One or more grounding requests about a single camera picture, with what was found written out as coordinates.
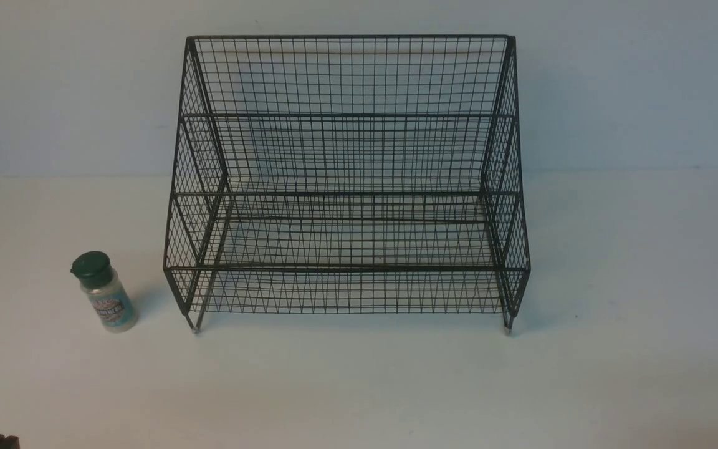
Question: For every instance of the green-capped seasoning bottle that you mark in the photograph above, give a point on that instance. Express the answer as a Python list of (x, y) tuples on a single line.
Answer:
[(104, 290)]

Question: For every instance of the black wire mesh rack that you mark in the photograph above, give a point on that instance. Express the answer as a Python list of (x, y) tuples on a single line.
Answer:
[(348, 174)]

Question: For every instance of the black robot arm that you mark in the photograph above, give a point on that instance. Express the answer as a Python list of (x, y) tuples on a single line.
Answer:
[(9, 442)]

